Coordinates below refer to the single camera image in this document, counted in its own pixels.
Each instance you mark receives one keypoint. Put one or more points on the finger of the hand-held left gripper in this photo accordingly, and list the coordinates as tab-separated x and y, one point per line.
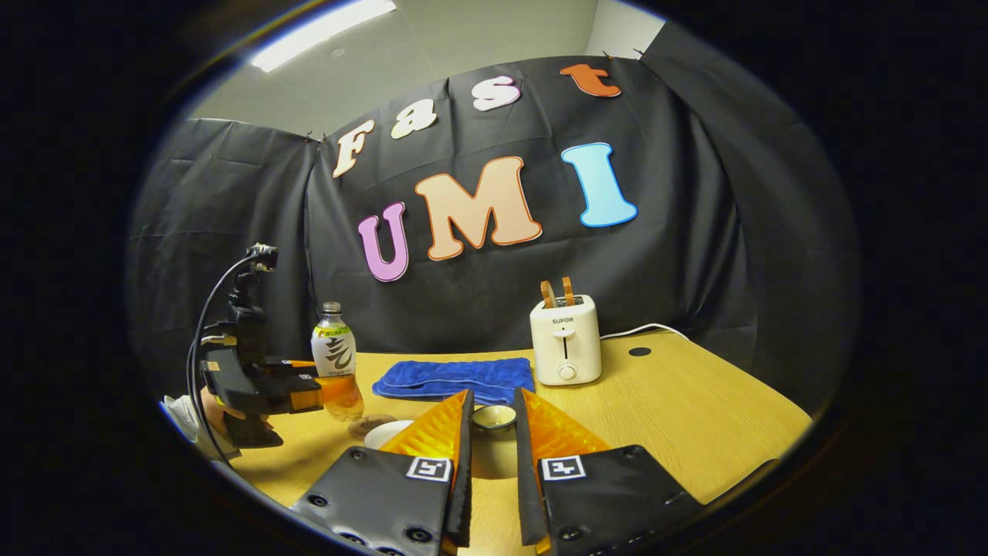
292	368
293	395

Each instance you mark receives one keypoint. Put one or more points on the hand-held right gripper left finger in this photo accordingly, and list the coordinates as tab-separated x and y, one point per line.
370	494

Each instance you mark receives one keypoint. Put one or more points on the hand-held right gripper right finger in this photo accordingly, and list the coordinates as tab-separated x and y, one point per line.
617	494

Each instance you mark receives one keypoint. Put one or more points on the clear plastic water bottle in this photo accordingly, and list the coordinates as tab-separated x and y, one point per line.
333	347

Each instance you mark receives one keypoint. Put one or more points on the cream teacup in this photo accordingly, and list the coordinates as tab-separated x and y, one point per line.
386	434

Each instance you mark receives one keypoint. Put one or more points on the round cork coaster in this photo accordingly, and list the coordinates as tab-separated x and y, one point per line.
369	425

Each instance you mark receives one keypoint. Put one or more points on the cream teacup lid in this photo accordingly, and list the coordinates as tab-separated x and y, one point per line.
494	417

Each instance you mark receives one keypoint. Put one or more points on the blue folded towel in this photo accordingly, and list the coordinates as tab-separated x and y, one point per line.
448	378

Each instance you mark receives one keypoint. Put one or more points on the white toaster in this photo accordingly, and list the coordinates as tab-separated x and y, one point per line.
563	347

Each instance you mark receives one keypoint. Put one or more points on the toast slice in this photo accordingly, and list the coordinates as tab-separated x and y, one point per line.
568	291
548	293

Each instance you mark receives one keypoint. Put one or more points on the ceiling light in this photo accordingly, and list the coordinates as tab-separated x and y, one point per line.
324	35

